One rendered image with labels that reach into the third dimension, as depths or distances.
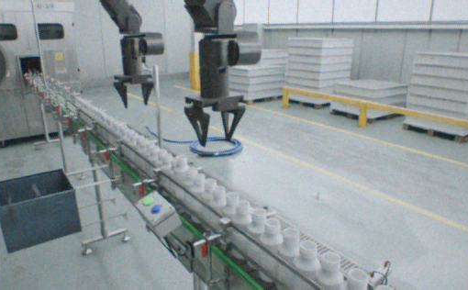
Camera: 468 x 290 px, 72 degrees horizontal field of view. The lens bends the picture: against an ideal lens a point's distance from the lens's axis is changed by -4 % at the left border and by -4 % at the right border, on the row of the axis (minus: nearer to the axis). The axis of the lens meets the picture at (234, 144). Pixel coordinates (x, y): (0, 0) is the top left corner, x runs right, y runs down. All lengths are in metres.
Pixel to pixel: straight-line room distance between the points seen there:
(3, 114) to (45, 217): 4.32
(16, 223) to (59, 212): 0.17
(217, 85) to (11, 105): 5.36
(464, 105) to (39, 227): 5.76
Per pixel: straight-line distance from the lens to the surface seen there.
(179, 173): 1.18
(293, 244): 0.81
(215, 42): 0.62
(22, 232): 1.70
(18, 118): 5.93
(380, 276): 0.90
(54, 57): 5.87
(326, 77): 7.71
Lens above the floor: 1.61
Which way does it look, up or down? 18 degrees down
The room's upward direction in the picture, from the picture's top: straight up
